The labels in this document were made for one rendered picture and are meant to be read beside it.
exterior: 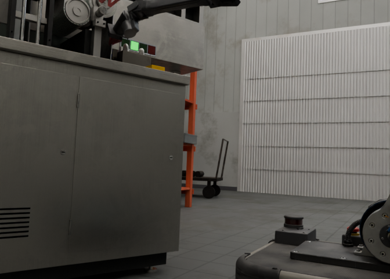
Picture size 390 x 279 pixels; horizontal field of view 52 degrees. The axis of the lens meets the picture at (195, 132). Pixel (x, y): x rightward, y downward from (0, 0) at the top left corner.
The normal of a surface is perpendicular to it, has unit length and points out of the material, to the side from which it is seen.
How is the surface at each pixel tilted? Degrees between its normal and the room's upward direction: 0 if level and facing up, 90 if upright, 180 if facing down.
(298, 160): 90
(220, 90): 90
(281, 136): 90
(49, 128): 90
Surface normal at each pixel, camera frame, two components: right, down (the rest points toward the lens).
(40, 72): 0.62, -0.04
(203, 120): -0.46, -0.09
